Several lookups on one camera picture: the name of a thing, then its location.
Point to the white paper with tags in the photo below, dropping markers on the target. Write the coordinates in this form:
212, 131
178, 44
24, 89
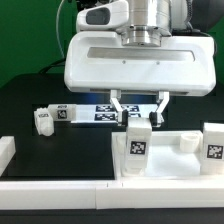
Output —
105, 113

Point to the white front obstacle bar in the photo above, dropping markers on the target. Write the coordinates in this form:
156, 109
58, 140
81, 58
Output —
48, 195

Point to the white square table top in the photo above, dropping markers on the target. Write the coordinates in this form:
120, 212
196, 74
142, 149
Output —
172, 155

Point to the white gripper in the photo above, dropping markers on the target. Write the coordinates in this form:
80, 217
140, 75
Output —
140, 47

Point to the white left obstacle block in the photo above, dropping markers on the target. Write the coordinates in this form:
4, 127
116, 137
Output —
7, 151

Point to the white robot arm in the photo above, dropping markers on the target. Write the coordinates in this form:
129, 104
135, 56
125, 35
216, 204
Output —
140, 47

